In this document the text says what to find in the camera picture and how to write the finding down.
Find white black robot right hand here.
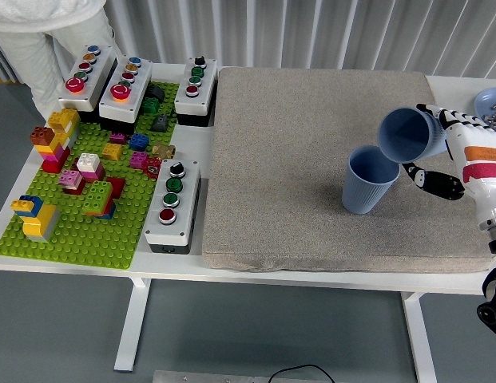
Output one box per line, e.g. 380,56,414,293
403,102,496,232

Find blue ribbed cup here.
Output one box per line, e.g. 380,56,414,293
341,145,401,215
377,105,449,164

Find blue plate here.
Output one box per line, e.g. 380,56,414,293
474,87,496,125

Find white pleated curtain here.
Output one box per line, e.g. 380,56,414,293
0,0,496,85

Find grey-brown padded mat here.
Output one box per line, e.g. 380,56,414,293
202,66,496,274

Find white table leg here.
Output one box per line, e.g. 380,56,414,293
113,277,152,373
402,291,437,383

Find four-button control box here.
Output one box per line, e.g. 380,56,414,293
173,56,219,128
144,158,202,255

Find brass pipe fitting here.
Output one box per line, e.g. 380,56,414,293
152,142,177,160

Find red valve handwheel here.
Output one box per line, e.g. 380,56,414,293
141,157,164,180

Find dark green brick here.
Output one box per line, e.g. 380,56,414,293
140,97,161,116

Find five-button control box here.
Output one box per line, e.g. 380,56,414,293
98,54,153,135
57,43,118,123

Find green-topped brick stack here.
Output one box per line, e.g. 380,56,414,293
81,180,117,220

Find green studded baseplate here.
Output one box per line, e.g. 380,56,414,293
0,81,181,270

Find pink white red brick stack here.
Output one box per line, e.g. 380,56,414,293
58,168,87,196

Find yellow white brick stack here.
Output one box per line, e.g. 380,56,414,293
47,107,81,149

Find brown-topped brick tower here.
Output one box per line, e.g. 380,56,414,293
30,125,72,174

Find yellow blue grey brick stack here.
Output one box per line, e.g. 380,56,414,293
10,195,62,243

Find person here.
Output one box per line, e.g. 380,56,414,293
0,0,123,120

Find black cable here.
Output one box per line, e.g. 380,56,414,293
269,363,335,383

